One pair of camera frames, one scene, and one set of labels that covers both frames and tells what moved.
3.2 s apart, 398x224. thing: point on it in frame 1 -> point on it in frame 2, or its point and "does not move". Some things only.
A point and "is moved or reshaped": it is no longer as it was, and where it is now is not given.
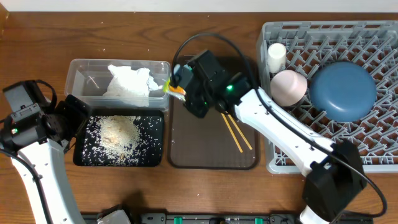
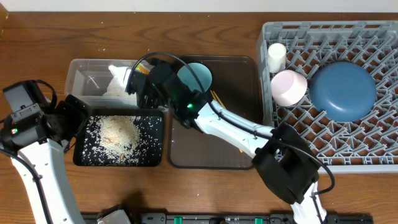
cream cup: (277, 53) does not move
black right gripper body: (199, 104) -> (155, 101)
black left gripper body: (68, 119) does not move
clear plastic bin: (119, 84) does not move
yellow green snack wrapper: (178, 91) is moved or reshaped
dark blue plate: (342, 91) does not move
